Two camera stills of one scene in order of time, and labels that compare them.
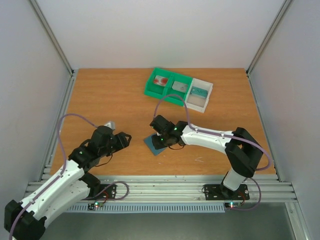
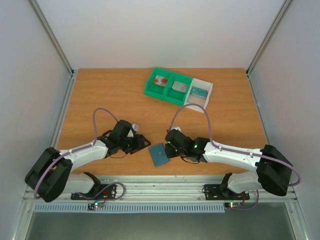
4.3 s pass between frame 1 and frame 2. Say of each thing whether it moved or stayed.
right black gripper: moved
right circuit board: stayed
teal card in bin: stayed
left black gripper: moved
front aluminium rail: stayed
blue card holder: moved
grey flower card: stayed
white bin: stayed
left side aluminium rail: stayed
